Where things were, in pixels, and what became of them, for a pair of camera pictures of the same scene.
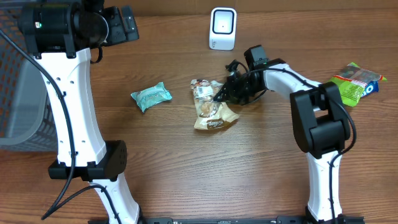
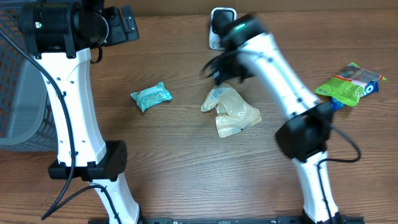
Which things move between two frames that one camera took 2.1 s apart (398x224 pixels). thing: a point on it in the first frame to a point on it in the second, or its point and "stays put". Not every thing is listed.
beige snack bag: x=210 y=114 to x=233 y=114
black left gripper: x=120 y=33 stays put
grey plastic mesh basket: x=27 y=121 stays put
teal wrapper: x=150 y=96 stays put
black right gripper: x=230 y=94 to x=220 y=73
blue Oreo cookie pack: x=372 y=86 stays put
